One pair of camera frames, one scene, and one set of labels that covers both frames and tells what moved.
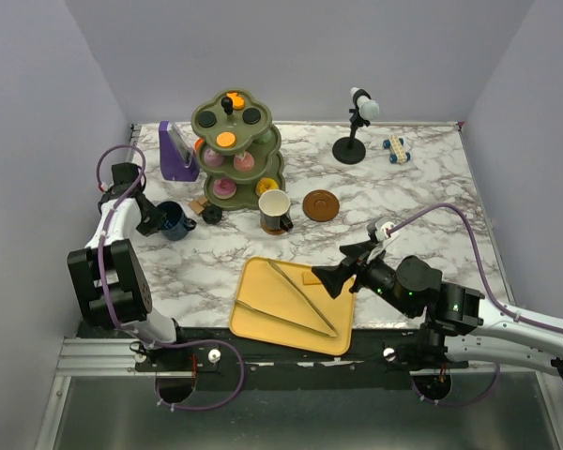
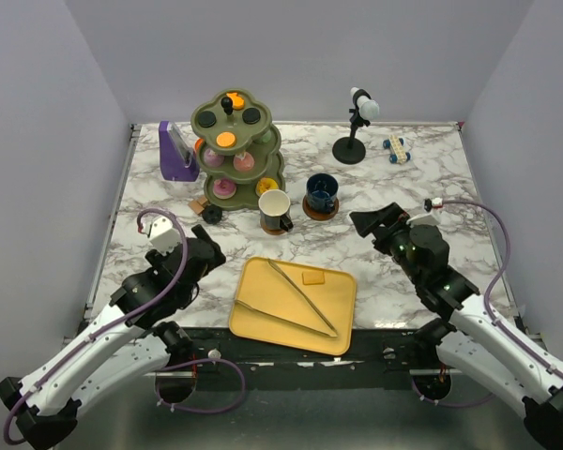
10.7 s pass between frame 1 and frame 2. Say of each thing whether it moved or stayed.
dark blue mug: moved
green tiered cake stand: stayed
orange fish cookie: stayed
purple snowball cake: stayed
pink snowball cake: stayed
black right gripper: moved
